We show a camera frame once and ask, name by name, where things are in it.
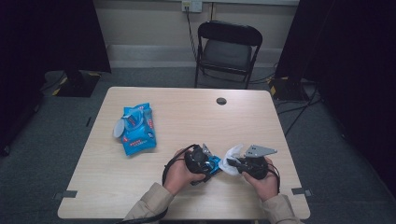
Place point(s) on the dark curtain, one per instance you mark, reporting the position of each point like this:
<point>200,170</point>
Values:
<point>351,62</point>
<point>46,37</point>

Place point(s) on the blue wet wipes pack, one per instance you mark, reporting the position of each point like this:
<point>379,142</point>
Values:
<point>140,137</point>

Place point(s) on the white wall socket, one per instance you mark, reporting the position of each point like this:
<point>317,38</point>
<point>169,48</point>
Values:
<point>192,5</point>

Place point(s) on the blue and black toy car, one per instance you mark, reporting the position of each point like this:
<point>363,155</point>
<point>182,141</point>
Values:
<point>214,163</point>

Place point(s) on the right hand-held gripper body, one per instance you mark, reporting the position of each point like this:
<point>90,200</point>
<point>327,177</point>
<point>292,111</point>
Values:
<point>255,168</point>

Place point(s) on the black folding chair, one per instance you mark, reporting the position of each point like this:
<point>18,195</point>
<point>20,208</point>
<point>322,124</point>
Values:
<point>225,54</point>

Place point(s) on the person's left hand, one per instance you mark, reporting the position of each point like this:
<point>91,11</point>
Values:
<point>177,174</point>

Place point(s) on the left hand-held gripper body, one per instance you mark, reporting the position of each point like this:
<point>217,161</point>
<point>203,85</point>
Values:
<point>196,160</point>

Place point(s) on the black stand base yellow tape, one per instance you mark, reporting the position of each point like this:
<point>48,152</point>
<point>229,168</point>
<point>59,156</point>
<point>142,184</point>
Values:
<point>77,85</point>
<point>288,88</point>

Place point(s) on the grey tape strip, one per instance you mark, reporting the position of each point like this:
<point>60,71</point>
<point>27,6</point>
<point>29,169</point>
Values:
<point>300,191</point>
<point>67,194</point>

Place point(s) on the white wet wipe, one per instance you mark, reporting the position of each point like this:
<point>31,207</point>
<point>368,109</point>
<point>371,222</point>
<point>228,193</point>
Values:
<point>232,152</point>

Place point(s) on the person's right hand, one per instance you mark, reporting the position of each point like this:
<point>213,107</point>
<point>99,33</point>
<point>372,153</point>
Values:
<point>266,186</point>

